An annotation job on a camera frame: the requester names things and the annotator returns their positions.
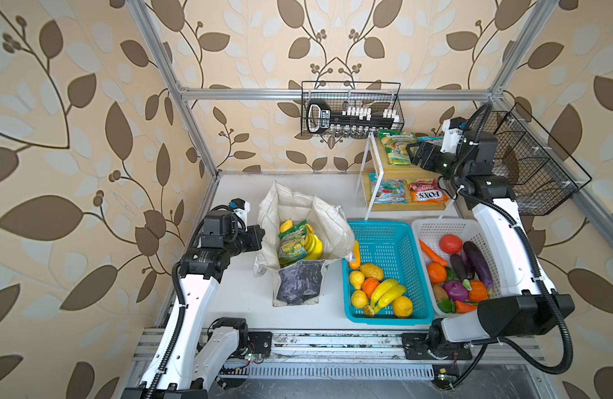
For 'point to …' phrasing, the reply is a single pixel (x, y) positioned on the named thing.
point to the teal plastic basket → (400, 258)
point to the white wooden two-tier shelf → (377, 162)
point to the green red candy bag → (389, 192)
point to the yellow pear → (356, 278)
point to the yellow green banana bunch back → (313, 244)
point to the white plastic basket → (458, 264)
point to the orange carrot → (433, 256)
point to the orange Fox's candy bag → (427, 191)
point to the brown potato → (439, 292)
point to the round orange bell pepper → (437, 273)
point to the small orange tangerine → (356, 263)
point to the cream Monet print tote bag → (298, 283)
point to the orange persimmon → (369, 285)
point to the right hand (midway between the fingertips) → (420, 150)
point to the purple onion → (456, 291)
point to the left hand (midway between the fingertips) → (265, 229)
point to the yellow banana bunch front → (385, 293)
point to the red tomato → (450, 243)
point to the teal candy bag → (427, 138)
